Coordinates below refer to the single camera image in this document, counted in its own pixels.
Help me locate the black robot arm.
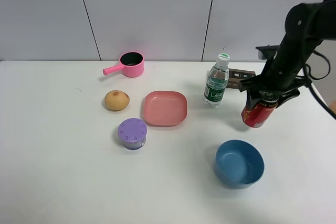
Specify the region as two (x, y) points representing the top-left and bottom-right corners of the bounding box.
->
(239, 0), (335, 110)

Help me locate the black cable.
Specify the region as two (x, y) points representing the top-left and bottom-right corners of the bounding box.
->
(301, 0), (336, 120)

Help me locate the clear plastic water bottle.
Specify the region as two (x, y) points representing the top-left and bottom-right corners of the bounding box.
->
(204, 53), (230, 108)

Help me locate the tan round bun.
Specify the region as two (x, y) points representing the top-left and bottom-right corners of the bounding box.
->
(104, 90), (130, 111)

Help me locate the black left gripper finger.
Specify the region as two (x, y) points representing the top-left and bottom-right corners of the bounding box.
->
(274, 90), (300, 108)

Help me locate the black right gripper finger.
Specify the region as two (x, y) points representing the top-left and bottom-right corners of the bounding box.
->
(246, 90), (262, 109)

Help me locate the brown cardboard box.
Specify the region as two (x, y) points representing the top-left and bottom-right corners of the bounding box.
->
(227, 68), (256, 89)

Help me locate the pink toy saucepan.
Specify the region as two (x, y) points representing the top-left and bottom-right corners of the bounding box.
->
(102, 52), (144, 78)

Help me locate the red soda can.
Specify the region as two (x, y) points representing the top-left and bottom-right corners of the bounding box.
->
(241, 100), (277, 128)

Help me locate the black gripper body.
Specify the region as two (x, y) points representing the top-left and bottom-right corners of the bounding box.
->
(238, 73), (309, 98)

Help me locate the purple lidded jar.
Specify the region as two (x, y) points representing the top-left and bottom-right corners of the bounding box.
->
(117, 118), (147, 150)

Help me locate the pink square plate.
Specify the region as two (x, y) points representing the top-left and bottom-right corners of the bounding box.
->
(142, 91), (187, 127)

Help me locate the blue bowl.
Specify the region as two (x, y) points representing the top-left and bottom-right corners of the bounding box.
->
(214, 140), (265, 189)

